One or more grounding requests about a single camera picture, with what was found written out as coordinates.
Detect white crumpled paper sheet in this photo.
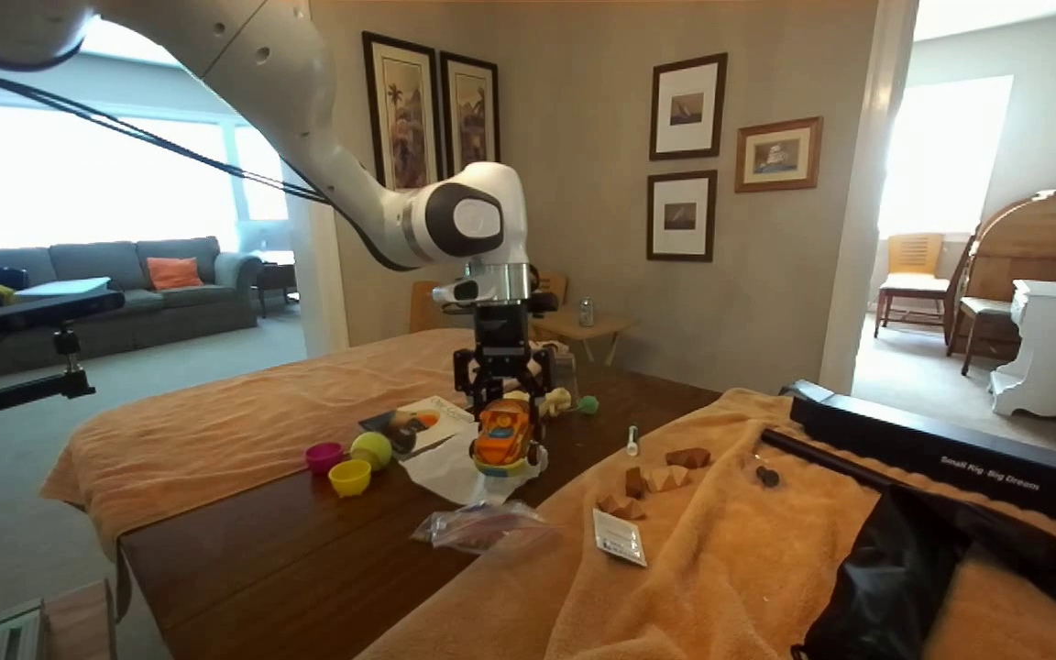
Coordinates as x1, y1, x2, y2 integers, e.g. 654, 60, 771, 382
398, 392, 554, 513

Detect wooden armchair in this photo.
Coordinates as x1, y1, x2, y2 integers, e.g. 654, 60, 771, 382
873, 229, 949, 341

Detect long black bag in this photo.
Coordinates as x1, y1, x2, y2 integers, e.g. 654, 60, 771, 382
756, 378, 1056, 660

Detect black framed matted picture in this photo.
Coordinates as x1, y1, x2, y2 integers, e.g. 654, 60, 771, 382
642, 167, 723, 263
646, 48, 733, 167

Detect cream rabbit toy figure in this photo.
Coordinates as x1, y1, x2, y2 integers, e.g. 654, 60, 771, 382
535, 382, 580, 423

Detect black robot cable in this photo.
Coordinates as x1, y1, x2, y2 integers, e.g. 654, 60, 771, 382
0, 55, 329, 209

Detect tan towel under book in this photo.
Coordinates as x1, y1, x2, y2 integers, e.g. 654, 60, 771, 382
40, 322, 485, 558

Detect clear plastic bag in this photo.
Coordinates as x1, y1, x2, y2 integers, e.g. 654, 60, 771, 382
408, 498, 546, 558

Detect green plastic cup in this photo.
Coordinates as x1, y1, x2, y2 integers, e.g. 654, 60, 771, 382
348, 431, 399, 475

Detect curved back wooden chair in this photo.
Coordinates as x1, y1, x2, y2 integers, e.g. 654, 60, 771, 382
945, 184, 1056, 378

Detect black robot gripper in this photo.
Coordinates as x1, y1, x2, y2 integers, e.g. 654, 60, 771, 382
449, 273, 564, 440

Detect tan towel with wooden blocks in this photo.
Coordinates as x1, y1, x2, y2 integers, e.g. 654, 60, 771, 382
355, 387, 1056, 660

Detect brown triangular wooden block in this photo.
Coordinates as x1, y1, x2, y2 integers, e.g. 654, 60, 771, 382
661, 445, 718, 475

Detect tall black framed picture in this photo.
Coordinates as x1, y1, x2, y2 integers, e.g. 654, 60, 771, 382
438, 48, 505, 178
359, 30, 449, 196

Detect tan wooden block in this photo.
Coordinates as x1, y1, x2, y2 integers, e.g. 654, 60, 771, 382
597, 489, 637, 526

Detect white paper tag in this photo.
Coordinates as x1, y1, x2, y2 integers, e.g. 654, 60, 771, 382
588, 504, 654, 574

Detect grey sofa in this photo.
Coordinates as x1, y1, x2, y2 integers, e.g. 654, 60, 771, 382
0, 231, 263, 387

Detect orange cushion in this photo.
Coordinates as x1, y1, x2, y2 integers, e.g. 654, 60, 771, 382
144, 249, 211, 297

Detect dark brown wooden piece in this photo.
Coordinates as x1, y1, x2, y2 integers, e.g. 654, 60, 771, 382
752, 450, 790, 494

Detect pale wooden block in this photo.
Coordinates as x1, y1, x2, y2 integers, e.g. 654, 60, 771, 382
646, 464, 698, 494

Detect orange tiger car toy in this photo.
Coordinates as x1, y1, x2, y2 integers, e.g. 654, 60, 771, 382
466, 392, 544, 481

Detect clear plastic cup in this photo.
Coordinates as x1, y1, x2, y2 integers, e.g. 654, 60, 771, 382
535, 337, 584, 396

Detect yellow plastic cup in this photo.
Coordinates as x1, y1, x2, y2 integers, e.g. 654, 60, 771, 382
327, 450, 377, 504

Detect wood framed landscape picture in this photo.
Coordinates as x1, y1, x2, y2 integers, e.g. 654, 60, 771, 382
729, 115, 827, 197

